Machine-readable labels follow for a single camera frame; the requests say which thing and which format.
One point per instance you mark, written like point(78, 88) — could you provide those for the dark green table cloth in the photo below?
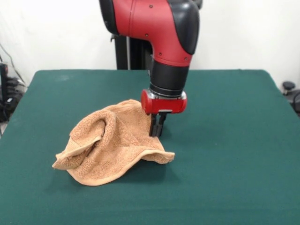
point(222, 129)

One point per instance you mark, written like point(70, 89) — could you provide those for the black electronics box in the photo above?
point(3, 93)

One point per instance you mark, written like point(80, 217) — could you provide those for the tan terry cloth towel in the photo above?
point(122, 145)

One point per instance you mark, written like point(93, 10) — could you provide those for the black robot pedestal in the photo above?
point(136, 56)

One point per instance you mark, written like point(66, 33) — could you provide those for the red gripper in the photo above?
point(164, 106)

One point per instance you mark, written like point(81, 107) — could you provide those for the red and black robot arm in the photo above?
point(152, 21)

